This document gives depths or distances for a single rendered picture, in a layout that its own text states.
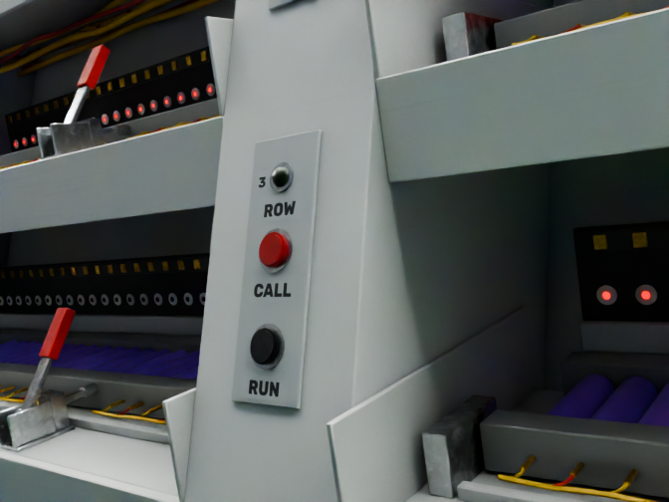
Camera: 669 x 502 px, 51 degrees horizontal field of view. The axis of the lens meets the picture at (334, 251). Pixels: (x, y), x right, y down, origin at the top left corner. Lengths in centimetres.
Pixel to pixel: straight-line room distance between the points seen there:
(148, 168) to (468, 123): 20
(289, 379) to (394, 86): 13
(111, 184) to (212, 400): 17
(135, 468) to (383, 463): 16
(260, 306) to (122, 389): 21
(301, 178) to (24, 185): 26
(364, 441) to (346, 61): 16
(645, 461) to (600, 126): 13
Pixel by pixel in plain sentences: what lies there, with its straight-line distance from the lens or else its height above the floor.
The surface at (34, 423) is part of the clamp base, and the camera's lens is 50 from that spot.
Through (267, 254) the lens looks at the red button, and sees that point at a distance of 31.
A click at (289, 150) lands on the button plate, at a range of 33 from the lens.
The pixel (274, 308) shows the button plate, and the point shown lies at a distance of 31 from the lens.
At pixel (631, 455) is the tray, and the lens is 31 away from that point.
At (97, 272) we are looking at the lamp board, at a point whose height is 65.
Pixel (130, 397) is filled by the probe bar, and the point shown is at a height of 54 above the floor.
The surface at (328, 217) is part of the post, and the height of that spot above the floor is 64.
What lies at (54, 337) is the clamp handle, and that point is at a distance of 51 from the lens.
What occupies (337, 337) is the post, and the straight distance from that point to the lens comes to 29.
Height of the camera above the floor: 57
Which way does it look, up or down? 10 degrees up
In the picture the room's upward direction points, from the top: 4 degrees clockwise
